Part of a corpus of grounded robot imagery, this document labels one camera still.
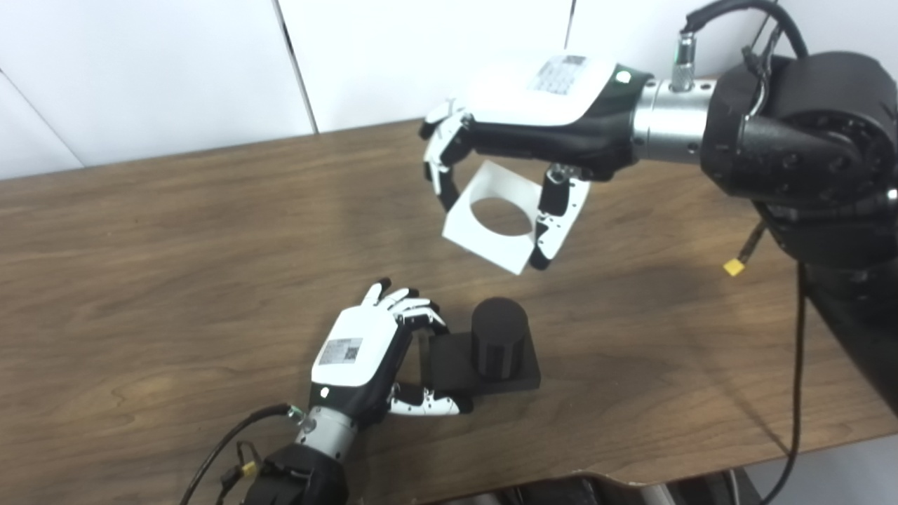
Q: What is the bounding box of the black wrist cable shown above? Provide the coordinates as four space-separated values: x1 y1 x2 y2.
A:
679 0 809 505
179 403 295 505

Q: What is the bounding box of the white square piece with hole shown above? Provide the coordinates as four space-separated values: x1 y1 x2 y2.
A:
442 160 591 276

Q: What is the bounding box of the dark robot body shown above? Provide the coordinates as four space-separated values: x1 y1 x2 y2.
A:
449 470 744 505

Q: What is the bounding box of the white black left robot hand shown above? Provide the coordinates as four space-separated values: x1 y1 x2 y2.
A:
309 278 472 429

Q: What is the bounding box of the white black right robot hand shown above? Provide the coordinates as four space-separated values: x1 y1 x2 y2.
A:
419 55 653 271

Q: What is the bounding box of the black peg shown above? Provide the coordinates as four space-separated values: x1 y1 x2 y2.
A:
421 297 542 395

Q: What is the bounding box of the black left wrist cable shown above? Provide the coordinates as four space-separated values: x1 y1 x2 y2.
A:
179 403 295 505

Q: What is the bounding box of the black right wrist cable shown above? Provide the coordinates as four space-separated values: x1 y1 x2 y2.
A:
679 0 809 505

